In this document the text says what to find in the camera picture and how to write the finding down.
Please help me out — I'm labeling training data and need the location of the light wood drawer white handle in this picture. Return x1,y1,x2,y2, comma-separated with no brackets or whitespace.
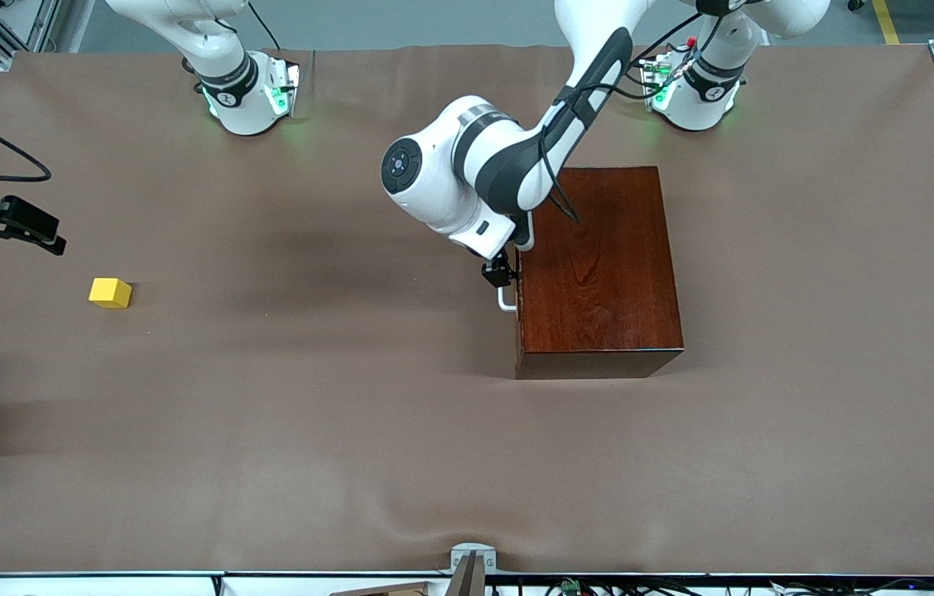
496,267,523,369

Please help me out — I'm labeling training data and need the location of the yellow block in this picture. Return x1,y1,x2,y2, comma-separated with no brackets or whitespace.
89,277,133,310

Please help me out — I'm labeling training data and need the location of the dark brown wooden cabinet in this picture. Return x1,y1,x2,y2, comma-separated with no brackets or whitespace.
513,166,685,381

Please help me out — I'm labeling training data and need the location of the brown table mat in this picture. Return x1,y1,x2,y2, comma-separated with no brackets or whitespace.
0,43,934,578

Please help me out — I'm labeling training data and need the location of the brown cardboard piece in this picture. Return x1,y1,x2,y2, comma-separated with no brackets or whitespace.
328,581,435,596

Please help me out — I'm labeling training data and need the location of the yellow floor tape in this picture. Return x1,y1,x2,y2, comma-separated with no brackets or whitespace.
871,0,903,46

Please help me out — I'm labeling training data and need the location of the black left arm wrist cable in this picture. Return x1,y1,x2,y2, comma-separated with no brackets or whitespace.
537,8,734,225

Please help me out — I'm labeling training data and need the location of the grey metal clamp bracket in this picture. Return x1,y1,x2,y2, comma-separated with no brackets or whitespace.
450,542,498,596

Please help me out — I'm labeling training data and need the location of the black right base cable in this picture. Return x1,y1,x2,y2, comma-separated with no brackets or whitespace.
247,0,281,52

